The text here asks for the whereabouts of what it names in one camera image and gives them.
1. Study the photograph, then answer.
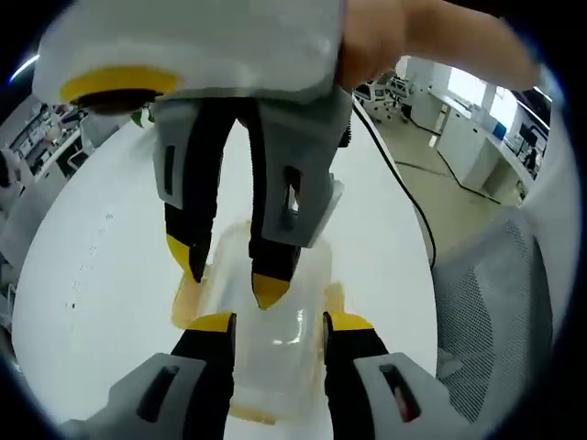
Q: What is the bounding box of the green potted plant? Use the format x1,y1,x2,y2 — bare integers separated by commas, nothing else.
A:
131,104,156,128

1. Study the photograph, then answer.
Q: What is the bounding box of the black cable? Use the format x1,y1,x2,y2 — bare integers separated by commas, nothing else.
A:
350,98,437,270

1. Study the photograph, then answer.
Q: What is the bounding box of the grey mesh office chair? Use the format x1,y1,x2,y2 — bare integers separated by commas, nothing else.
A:
430,205,568,425

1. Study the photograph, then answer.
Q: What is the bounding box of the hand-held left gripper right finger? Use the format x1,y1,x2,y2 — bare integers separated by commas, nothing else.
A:
322,310,467,440

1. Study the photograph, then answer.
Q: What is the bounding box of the white lab counter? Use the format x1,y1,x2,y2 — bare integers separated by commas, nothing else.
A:
407,59,537,203

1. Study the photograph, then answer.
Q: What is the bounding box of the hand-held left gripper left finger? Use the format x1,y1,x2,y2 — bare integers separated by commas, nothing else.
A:
58,313,238,440

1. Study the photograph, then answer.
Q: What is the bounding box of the person's right hand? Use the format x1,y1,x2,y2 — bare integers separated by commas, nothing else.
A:
338,0,414,88

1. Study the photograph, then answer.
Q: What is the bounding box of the clear container with plastic buckle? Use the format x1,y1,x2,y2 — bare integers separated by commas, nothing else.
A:
172,218,346,423

